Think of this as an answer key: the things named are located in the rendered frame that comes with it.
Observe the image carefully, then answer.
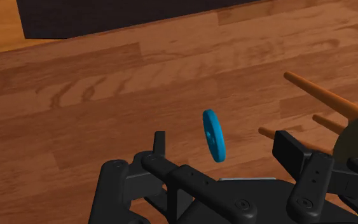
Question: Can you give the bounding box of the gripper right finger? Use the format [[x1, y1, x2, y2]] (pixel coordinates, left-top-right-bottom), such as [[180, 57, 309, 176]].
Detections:
[[272, 130, 358, 224]]

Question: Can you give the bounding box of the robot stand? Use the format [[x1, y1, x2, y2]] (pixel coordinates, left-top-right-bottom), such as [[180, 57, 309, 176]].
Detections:
[[15, 0, 261, 40]]

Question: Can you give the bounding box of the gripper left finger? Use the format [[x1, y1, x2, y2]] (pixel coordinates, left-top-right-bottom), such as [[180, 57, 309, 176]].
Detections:
[[88, 130, 258, 224]]

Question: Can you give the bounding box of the blue round disc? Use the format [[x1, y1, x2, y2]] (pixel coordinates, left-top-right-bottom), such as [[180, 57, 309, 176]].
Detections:
[[202, 109, 226, 164]]

